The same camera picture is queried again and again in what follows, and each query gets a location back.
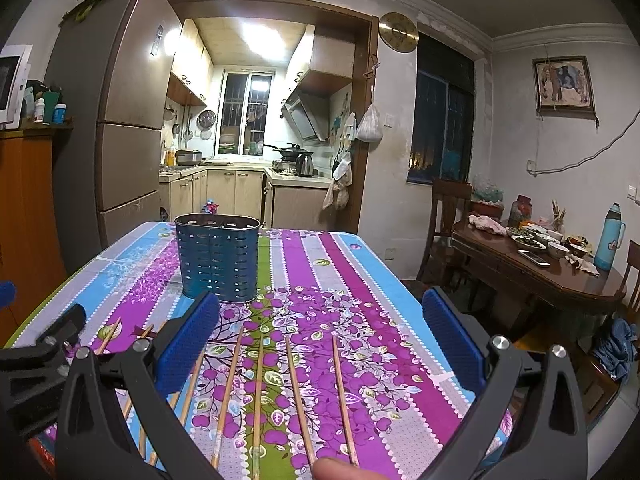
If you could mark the teal thermos flask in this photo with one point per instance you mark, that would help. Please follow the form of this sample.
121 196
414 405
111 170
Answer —
610 239

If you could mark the white microwave oven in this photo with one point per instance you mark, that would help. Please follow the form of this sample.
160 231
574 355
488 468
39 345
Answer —
14 74

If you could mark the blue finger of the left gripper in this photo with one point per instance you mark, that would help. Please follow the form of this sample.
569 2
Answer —
62 322
7 293

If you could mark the dark wooden dining table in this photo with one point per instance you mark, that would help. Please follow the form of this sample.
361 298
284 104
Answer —
530 292

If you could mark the dark room window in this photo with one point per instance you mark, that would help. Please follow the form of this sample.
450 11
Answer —
441 144

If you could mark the blue capped jar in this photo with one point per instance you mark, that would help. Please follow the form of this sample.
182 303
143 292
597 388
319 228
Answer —
59 113

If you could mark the bamboo chopstick green band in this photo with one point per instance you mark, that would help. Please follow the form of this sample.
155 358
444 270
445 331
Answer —
255 450

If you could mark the kitchen window with bars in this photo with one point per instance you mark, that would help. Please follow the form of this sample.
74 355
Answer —
243 111

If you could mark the bamboo chopstick plain left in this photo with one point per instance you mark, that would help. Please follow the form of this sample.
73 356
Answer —
108 336

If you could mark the white plastic bottle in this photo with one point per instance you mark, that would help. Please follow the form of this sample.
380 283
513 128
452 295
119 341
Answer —
40 107

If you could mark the blue perforated utensil holder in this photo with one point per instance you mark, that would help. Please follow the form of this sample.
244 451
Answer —
218 253

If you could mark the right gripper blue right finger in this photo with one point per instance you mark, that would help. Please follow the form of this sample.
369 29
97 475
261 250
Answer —
461 339

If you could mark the white hanging plastic bag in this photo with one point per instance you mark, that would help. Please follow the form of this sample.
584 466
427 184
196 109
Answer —
369 128

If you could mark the operator fingertip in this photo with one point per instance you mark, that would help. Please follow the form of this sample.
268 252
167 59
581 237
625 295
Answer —
328 468

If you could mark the steel range hood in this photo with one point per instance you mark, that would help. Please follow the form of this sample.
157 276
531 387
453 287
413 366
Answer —
307 115

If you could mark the electric kettle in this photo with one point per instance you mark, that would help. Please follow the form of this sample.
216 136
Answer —
304 165

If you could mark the black wok on stove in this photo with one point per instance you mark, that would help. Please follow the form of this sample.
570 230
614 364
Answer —
289 153

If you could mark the gold round wall clock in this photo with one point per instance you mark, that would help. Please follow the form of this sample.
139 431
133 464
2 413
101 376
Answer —
398 32

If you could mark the framed elephant picture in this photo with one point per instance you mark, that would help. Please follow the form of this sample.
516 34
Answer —
563 85

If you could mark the grey multi-door refrigerator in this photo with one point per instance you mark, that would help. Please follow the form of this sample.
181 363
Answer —
113 68

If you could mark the red lidded glass jar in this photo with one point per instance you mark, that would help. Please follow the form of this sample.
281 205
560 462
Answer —
521 211

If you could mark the pink cloth on table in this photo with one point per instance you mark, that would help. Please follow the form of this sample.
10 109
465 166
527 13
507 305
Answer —
487 224

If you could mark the orange wooden cabinet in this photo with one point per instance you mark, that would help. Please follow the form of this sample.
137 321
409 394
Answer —
30 251

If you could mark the wooden dining chair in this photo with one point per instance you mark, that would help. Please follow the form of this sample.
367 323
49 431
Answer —
450 203

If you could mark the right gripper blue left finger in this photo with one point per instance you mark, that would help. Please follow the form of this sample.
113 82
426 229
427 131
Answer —
186 338

